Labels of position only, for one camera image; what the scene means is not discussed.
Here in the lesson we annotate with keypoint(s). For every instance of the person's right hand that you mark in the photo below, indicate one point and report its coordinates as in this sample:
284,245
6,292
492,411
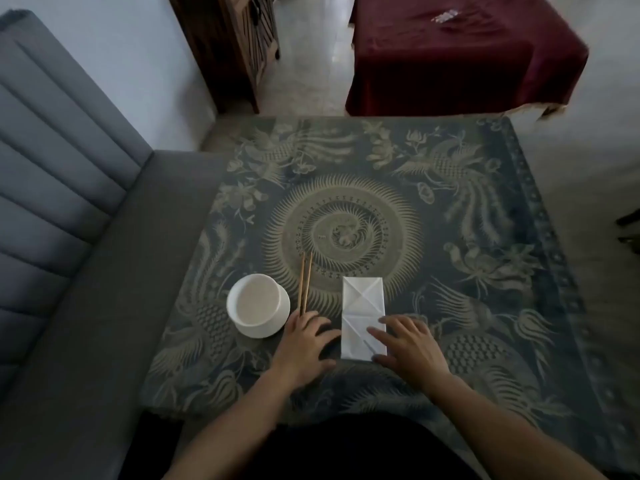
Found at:
415,352

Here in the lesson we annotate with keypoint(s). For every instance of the person's left hand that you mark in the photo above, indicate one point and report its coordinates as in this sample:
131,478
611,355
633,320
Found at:
302,349

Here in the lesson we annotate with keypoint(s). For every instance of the white paper napkin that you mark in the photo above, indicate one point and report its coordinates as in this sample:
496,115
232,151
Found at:
360,304

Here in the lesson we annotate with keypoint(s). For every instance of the person's left forearm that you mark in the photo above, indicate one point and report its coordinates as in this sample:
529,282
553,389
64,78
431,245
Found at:
240,429

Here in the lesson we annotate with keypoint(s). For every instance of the person's right forearm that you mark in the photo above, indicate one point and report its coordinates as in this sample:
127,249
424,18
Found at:
500,434

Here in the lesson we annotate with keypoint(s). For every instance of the person's black clothing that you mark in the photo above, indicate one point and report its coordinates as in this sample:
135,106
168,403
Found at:
350,449

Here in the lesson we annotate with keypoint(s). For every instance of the white saucer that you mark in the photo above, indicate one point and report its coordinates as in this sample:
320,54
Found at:
265,332

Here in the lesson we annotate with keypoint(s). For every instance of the white ceramic bowl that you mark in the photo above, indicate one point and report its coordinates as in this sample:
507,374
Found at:
252,302

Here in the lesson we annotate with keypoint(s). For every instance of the blue patterned tablecloth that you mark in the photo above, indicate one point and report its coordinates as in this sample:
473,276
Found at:
425,219

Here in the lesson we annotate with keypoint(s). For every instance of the dark table leg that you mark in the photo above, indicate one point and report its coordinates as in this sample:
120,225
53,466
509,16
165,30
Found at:
147,449

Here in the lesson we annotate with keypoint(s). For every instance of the grey upholstered sofa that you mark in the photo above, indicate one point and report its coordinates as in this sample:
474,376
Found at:
75,319

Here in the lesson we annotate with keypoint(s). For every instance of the dark red cloth table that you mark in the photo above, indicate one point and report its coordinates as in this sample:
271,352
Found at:
450,59

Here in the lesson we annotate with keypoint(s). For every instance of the dark wooden cabinet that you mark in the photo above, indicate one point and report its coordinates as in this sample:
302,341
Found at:
220,44

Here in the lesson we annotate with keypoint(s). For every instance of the clear plastic wrapper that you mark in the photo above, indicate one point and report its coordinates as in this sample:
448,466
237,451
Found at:
445,16

